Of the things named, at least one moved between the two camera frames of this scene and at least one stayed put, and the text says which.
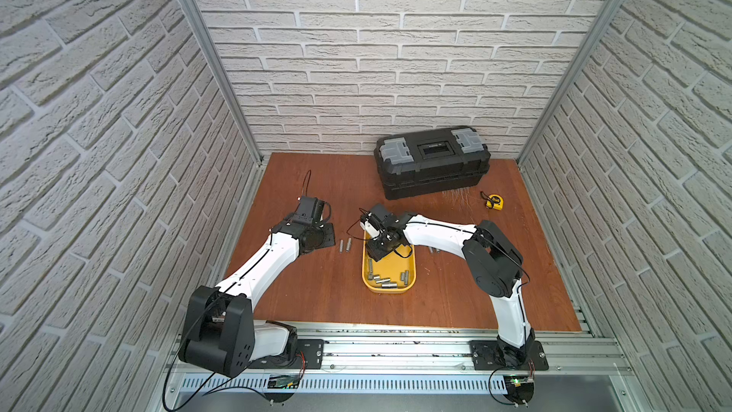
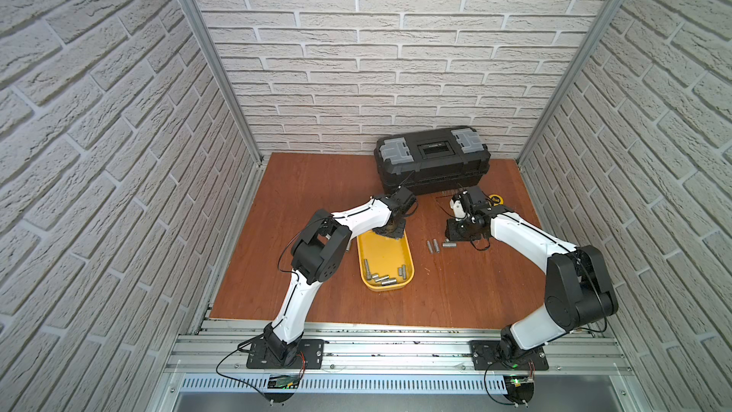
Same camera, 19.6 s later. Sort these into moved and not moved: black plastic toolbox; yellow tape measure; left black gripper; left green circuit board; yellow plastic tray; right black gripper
Moved: left black gripper; right black gripper
Not moved: yellow tape measure; black plastic toolbox; yellow plastic tray; left green circuit board
